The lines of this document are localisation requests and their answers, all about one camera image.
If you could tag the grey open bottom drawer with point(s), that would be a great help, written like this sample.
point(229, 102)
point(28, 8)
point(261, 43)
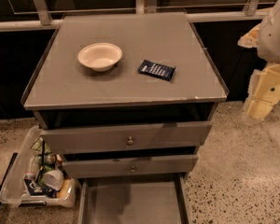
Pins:
point(138, 199)

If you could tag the metal railing frame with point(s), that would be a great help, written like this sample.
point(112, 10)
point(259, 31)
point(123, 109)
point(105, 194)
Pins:
point(26, 15)

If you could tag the blue snack packet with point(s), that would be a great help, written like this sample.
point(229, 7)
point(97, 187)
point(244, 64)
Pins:
point(35, 189)

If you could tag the green chip bag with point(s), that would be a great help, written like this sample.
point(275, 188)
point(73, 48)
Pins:
point(40, 146)

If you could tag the grey middle drawer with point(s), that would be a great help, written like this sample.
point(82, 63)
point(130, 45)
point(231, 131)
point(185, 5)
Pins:
point(121, 167)

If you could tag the blue rxbar blueberry wrapper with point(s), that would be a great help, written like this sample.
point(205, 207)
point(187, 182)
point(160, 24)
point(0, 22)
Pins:
point(156, 70)

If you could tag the clear plastic storage bin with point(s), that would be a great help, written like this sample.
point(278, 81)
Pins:
point(26, 166)

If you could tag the round metal top knob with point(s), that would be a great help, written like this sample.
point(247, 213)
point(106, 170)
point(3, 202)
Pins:
point(130, 141)

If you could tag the grey drawer cabinet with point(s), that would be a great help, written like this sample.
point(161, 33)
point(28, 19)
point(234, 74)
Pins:
point(63, 93)

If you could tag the yellow sponge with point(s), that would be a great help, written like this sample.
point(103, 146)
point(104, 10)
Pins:
point(63, 192)

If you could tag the white paper bowl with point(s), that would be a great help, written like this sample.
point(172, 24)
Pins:
point(100, 57)

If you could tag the grey top drawer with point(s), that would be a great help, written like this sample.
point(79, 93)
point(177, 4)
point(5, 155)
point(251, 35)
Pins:
point(113, 138)

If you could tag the drink can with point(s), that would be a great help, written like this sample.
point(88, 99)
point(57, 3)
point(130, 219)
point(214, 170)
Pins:
point(47, 159)

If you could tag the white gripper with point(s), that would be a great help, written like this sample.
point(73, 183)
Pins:
point(274, 36)

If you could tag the white paper cup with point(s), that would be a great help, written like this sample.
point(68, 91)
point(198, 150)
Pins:
point(54, 179)

